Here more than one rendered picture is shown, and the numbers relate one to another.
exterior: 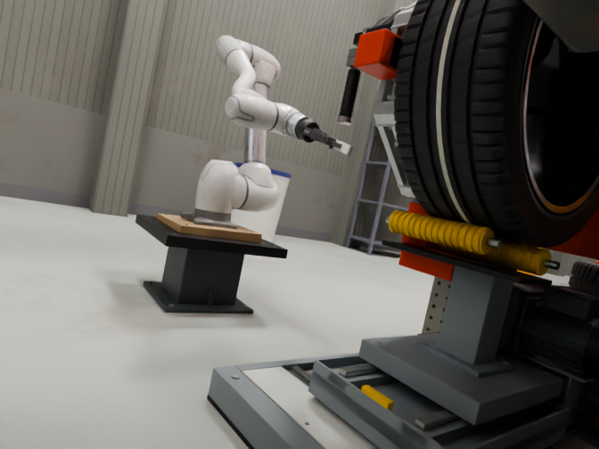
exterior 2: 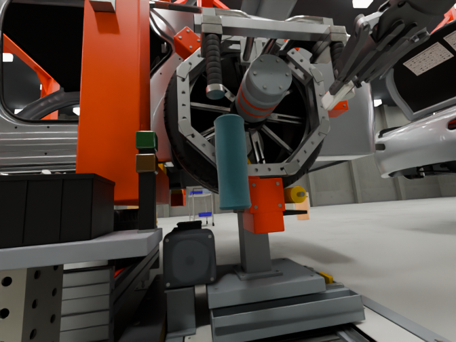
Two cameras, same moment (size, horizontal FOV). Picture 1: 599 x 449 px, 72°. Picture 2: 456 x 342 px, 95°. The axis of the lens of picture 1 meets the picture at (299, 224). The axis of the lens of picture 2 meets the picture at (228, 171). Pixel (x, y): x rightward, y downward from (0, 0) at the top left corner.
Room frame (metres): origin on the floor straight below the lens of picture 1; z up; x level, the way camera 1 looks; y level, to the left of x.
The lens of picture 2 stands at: (1.79, -0.10, 0.49)
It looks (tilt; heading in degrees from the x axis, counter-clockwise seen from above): 9 degrees up; 209
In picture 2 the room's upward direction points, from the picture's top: 4 degrees counter-clockwise
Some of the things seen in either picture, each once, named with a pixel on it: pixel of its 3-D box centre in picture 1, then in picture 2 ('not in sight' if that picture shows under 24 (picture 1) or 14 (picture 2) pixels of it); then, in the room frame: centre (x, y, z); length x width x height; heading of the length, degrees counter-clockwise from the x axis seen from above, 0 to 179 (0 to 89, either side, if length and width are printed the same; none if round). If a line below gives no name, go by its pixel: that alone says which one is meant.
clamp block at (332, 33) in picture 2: (365, 58); (328, 45); (1.16, -0.08, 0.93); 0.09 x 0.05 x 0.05; 38
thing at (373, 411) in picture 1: (441, 399); (271, 294); (0.94, -0.40, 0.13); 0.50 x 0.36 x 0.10; 128
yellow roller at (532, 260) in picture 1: (489, 249); not in sight; (0.97, -0.45, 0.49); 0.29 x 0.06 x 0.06; 38
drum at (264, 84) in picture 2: not in sight; (260, 93); (1.16, -0.30, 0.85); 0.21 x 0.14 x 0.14; 38
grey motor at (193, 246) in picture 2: (553, 355); (191, 264); (1.05, -0.71, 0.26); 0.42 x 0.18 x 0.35; 38
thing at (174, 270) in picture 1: (202, 265); not in sight; (1.77, 0.37, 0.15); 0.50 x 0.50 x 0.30; 34
